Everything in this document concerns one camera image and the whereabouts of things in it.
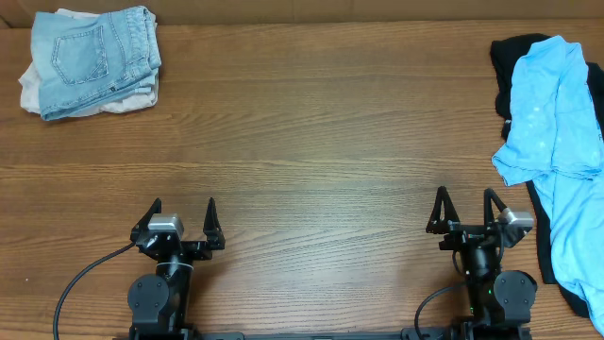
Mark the light blue denim shorts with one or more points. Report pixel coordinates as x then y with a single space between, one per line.
89 61

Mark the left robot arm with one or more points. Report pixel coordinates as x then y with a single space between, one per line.
159 301

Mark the light blue shirt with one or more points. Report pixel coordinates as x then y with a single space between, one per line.
556 143

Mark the black garment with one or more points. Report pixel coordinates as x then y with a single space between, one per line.
504 54

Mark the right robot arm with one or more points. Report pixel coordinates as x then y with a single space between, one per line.
500 301

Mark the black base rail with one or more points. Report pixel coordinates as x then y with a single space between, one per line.
430 333

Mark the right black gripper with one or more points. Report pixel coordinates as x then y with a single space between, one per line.
468 235

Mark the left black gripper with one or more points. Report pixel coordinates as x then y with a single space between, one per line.
187 245

